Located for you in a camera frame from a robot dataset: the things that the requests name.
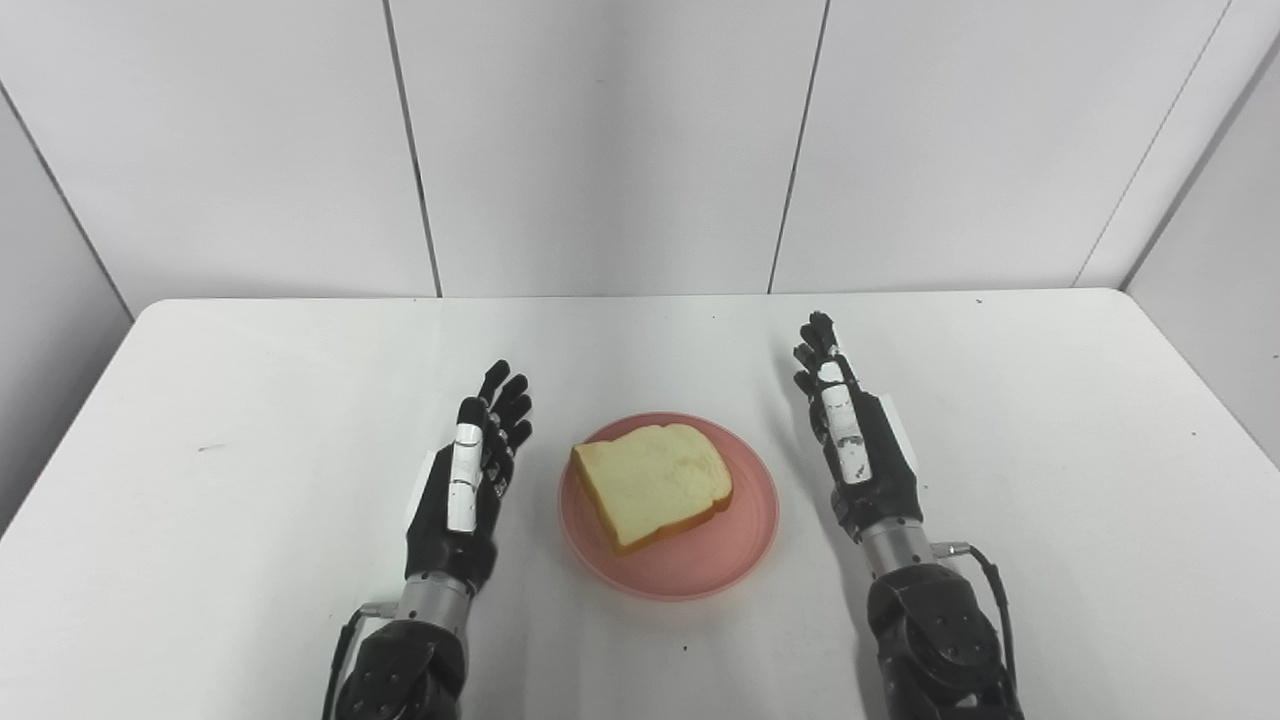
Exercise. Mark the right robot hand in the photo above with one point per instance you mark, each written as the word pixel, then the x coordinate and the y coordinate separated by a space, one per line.
pixel 860 450

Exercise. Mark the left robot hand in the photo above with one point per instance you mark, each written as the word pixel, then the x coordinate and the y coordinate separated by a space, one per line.
pixel 465 500

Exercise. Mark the slice of bread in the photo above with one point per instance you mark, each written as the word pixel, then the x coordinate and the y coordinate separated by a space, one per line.
pixel 650 485

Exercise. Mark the pink plate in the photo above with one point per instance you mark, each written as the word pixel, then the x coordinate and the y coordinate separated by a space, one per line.
pixel 700 555

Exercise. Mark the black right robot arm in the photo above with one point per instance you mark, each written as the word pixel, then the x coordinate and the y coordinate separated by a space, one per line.
pixel 935 640

